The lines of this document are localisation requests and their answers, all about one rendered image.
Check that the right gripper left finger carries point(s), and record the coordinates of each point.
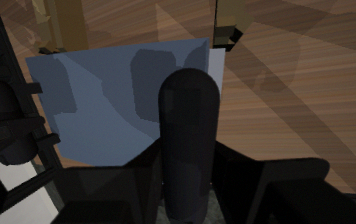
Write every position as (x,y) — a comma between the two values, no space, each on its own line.
(139,183)

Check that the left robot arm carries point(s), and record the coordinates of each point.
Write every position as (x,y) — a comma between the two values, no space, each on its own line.
(5,72)

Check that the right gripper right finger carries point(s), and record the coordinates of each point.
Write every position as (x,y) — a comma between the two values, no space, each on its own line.
(239,181)

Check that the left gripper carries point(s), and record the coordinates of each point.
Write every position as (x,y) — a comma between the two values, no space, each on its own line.
(12,130)

